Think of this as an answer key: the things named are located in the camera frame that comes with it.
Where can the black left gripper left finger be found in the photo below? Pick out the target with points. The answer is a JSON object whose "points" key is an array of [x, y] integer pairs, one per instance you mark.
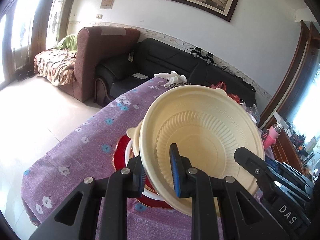
{"points": [[96, 209]]}

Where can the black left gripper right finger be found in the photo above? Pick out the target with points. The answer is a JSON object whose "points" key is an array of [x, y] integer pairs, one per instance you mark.
{"points": [[221, 208]]}

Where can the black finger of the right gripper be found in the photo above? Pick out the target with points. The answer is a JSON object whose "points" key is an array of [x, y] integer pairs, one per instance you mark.
{"points": [[257, 167]]}

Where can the white foam bowl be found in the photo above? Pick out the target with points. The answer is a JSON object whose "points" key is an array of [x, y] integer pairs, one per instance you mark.
{"points": [[148, 192]]}

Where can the large cream plastic bowl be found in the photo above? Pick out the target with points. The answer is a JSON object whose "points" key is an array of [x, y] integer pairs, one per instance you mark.
{"points": [[207, 126]]}

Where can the wooden side cabinet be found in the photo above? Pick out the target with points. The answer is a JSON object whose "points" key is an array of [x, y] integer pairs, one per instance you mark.
{"points": [[288, 149]]}

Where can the pink box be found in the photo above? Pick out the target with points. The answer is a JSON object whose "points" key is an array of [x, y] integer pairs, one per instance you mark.
{"points": [[270, 135]]}

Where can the red scalloped plate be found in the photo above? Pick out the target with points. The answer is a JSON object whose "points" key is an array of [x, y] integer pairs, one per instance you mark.
{"points": [[119, 163]]}

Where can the purple floral tablecloth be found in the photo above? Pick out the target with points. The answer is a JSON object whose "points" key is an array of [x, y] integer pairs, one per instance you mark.
{"points": [[89, 152]]}

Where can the red plastic bag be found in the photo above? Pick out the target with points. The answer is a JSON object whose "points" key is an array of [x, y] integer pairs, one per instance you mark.
{"points": [[221, 85]]}

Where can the leopard print cloth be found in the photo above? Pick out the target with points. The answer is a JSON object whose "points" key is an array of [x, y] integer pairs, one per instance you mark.
{"points": [[174, 85]]}

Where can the white gloves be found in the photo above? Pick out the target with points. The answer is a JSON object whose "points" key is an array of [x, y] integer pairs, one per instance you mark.
{"points": [[169, 78]]}

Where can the black leather sofa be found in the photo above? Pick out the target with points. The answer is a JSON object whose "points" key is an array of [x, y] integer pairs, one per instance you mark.
{"points": [[119, 74]]}

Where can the patterned brown blanket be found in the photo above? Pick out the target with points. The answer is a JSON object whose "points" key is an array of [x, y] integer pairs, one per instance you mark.
{"points": [[56, 65]]}

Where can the maroon armchair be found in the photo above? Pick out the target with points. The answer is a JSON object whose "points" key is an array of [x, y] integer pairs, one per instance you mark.
{"points": [[95, 44]]}

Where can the green cushion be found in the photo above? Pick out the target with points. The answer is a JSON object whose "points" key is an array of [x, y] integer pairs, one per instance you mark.
{"points": [[69, 43]]}

